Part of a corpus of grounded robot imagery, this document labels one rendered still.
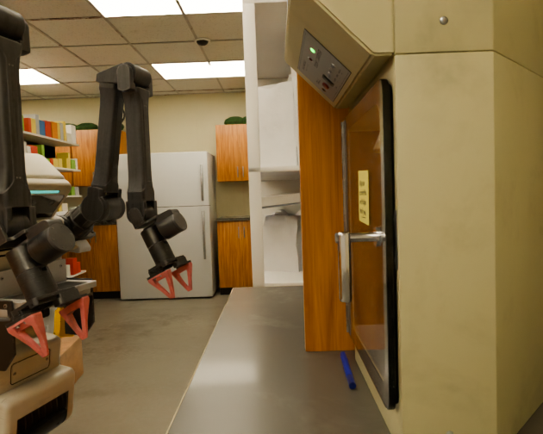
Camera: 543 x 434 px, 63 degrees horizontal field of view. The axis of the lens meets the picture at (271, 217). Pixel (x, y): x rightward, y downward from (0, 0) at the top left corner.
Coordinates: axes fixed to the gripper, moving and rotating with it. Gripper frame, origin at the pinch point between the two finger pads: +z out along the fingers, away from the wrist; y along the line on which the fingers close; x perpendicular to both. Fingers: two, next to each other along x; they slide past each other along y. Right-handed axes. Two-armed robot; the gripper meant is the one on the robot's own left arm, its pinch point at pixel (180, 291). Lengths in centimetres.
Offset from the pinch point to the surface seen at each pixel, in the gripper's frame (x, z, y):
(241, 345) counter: -21.3, 17.2, -22.3
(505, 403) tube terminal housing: -64, 33, -50
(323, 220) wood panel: -49, 2, -21
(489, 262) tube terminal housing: -70, 16, -52
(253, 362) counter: -26.4, 19.8, -30.8
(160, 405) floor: 122, 50, 121
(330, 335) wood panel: -39, 23, -21
